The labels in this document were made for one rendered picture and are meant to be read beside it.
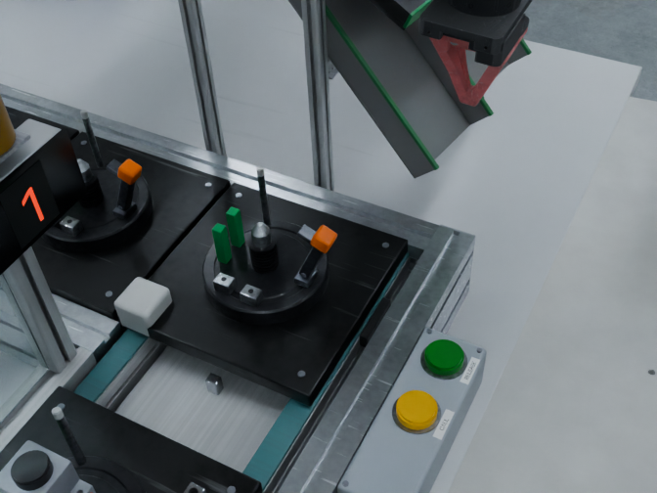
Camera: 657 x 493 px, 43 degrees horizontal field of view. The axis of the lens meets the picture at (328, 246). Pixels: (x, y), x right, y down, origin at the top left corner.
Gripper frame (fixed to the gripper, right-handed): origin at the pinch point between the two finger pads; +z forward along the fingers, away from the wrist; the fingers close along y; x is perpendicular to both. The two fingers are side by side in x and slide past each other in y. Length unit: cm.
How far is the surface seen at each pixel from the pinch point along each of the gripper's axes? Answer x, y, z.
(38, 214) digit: -28.1, 24.2, 5.9
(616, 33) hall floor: -17, -222, 122
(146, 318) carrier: -26.4, 17.2, 26.4
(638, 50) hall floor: -7, -215, 122
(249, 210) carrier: -26.2, -2.9, 27.8
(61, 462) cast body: -17.2, 37.7, 16.3
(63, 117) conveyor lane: -62, -9, 31
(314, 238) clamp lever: -12.0, 6.3, 17.4
